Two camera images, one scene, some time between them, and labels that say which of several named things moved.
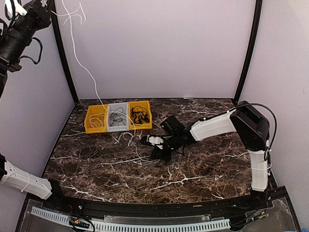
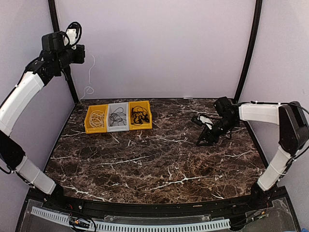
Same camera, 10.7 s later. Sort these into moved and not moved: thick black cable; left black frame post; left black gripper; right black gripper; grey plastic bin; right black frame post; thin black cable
Moved: right black gripper; left black gripper
Not moved: thick black cable; grey plastic bin; right black frame post; thin black cable; left black frame post
